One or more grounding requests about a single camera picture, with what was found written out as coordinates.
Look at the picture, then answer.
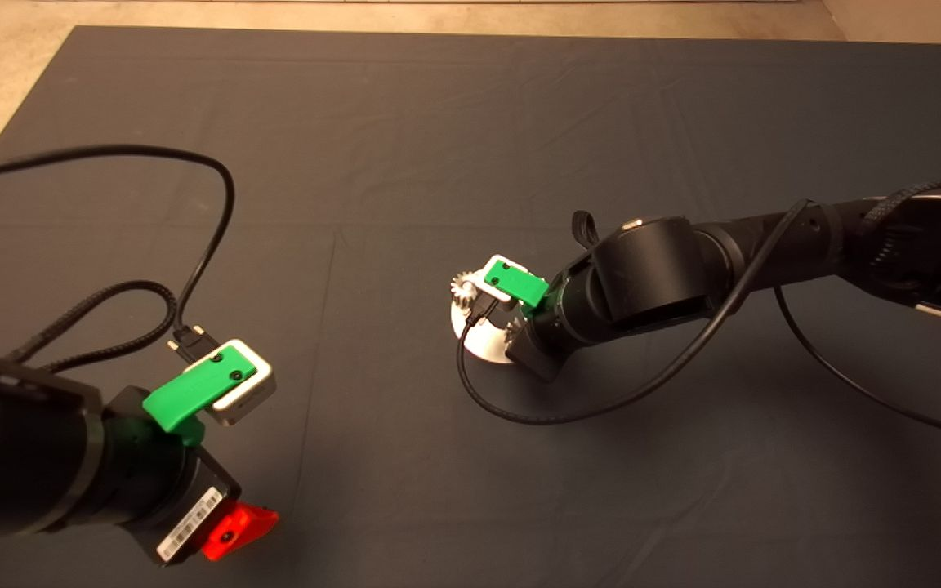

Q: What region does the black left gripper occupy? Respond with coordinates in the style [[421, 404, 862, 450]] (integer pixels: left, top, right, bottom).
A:
[[95, 386, 279, 566]]

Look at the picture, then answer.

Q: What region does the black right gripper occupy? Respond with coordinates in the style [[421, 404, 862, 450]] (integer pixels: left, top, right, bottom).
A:
[[506, 302, 594, 382]]

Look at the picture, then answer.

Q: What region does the round metal carrier plate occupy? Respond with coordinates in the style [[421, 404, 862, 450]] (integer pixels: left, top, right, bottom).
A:
[[450, 278, 524, 364]]

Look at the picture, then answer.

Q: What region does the dark grey table cloth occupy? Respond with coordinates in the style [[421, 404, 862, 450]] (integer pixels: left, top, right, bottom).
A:
[[0, 27, 941, 588]]

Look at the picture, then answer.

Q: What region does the right thin black cable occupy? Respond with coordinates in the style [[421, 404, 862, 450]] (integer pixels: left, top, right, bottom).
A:
[[457, 181, 941, 443]]

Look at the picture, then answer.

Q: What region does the thin black cable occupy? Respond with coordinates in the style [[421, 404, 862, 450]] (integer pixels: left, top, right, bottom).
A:
[[457, 181, 941, 443], [0, 145, 236, 360]]

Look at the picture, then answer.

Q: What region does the right braided black cable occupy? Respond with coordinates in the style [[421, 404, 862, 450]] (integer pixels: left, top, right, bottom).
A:
[[572, 210, 600, 250]]

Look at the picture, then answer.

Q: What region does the braided black cable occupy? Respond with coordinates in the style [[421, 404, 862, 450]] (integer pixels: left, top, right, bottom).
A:
[[5, 280, 179, 372], [572, 210, 600, 250]]

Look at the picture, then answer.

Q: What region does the left silver camera box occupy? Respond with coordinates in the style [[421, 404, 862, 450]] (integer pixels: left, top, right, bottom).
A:
[[203, 339, 277, 427]]

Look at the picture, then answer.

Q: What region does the left green camera mount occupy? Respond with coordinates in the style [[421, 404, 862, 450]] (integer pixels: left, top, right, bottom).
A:
[[142, 345, 257, 448]]

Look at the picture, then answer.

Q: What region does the left braided black cable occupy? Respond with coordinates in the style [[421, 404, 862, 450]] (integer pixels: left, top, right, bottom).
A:
[[5, 280, 179, 372]]

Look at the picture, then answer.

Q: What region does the left thin black cable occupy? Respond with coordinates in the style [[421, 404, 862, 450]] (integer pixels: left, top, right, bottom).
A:
[[0, 145, 236, 360]]

